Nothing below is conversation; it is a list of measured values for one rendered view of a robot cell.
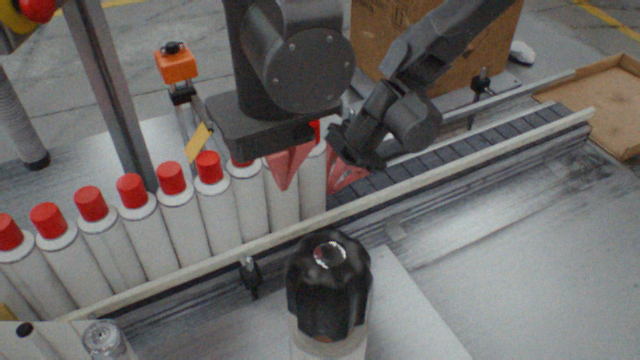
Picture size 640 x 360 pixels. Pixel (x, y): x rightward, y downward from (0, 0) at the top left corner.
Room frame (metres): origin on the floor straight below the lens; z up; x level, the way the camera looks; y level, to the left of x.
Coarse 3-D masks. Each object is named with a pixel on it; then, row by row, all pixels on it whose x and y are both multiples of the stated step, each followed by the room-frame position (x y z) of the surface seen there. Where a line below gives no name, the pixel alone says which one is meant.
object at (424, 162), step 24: (528, 120) 0.83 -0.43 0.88; (552, 120) 0.83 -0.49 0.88; (456, 144) 0.75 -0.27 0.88; (480, 144) 0.75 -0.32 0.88; (528, 144) 0.75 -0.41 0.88; (408, 168) 0.69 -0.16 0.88; (432, 168) 0.69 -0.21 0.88; (336, 192) 0.62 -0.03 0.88; (360, 192) 0.62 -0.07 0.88; (408, 192) 0.62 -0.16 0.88; (360, 216) 0.57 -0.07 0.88; (288, 240) 0.51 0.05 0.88; (240, 264) 0.47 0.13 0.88; (120, 312) 0.38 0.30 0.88
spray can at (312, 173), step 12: (324, 144) 0.57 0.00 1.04; (312, 156) 0.54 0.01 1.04; (324, 156) 0.56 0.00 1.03; (300, 168) 0.55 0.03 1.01; (312, 168) 0.54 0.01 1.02; (324, 168) 0.56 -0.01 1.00; (300, 180) 0.55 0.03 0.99; (312, 180) 0.54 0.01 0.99; (324, 180) 0.56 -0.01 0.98; (300, 192) 0.55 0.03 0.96; (312, 192) 0.54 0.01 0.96; (324, 192) 0.56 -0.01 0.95; (300, 204) 0.55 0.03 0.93; (312, 204) 0.54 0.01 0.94; (324, 204) 0.56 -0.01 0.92; (300, 216) 0.55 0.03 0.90; (312, 216) 0.54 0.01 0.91
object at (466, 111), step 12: (564, 72) 0.89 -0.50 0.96; (528, 84) 0.84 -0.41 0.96; (540, 84) 0.84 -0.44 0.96; (552, 84) 0.86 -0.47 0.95; (504, 96) 0.80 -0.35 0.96; (516, 96) 0.81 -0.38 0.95; (468, 108) 0.76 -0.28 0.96; (480, 108) 0.77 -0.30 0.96; (444, 120) 0.73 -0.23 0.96; (384, 144) 0.67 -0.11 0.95
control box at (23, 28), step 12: (0, 0) 0.42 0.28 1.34; (60, 0) 0.51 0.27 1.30; (0, 12) 0.42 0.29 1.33; (12, 12) 0.43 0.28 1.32; (0, 24) 0.42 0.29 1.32; (12, 24) 0.43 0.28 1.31; (24, 24) 0.44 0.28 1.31; (36, 24) 0.46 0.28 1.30; (0, 36) 0.42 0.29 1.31; (12, 36) 0.42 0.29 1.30; (24, 36) 0.43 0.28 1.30; (0, 48) 0.41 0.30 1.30; (12, 48) 0.42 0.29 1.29
